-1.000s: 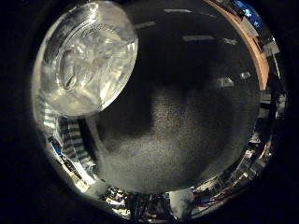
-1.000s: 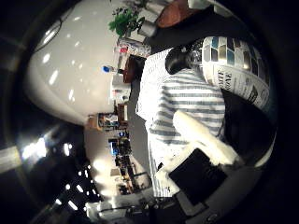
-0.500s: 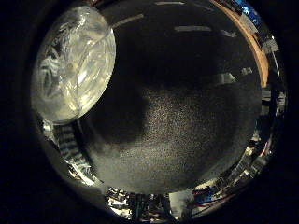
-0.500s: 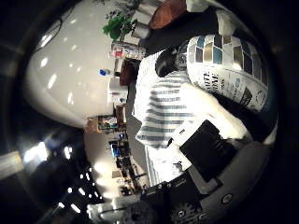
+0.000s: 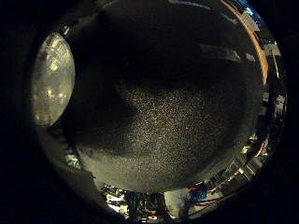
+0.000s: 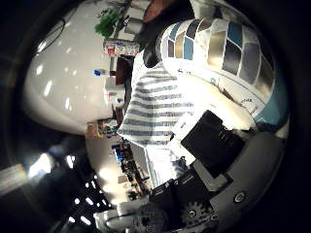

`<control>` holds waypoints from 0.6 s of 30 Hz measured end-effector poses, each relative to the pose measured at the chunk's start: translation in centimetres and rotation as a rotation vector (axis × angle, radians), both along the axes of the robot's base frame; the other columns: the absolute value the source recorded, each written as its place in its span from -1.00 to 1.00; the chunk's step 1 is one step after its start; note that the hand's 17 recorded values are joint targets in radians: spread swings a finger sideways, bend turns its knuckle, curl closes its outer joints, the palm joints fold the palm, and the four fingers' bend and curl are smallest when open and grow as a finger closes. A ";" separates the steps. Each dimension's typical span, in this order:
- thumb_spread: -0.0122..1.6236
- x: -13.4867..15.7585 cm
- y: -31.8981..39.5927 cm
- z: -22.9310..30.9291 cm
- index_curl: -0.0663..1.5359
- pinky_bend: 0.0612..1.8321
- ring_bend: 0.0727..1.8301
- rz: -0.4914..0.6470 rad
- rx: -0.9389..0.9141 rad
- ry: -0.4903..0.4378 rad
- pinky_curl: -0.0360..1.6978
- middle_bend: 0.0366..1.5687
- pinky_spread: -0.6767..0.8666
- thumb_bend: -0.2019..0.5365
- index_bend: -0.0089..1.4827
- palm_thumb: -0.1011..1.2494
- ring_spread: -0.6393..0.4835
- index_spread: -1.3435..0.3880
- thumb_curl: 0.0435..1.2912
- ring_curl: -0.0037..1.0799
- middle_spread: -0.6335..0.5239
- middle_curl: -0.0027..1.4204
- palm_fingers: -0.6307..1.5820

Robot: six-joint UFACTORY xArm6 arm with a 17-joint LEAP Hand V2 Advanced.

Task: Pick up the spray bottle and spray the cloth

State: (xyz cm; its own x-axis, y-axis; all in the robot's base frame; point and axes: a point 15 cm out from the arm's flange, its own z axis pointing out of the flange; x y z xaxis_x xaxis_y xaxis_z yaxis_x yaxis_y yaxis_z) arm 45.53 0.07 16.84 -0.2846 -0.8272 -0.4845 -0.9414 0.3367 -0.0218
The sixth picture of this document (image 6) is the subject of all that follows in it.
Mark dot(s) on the teal white spray bottle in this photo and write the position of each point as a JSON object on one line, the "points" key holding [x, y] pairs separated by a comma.
{"points": [[233, 58]]}

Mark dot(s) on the blue white striped cloth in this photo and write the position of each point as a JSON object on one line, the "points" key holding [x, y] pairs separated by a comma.
{"points": [[155, 110]]}

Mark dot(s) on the cluttered desk with blue screen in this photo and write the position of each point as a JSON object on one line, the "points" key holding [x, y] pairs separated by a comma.
{"points": [[129, 168]]}

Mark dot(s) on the white box with slots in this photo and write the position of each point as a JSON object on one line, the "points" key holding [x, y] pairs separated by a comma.
{"points": [[113, 92]]}

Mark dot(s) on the cluttered shelf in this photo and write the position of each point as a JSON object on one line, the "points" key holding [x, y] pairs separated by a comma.
{"points": [[100, 128]]}

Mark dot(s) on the colourful printed box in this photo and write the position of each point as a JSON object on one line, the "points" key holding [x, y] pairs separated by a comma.
{"points": [[121, 47]]}

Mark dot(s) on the small blue cap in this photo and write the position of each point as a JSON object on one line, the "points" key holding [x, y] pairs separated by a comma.
{"points": [[97, 73]]}

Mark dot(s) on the broad leaf green plant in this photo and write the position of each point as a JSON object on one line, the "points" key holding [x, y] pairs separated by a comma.
{"points": [[107, 24]]}

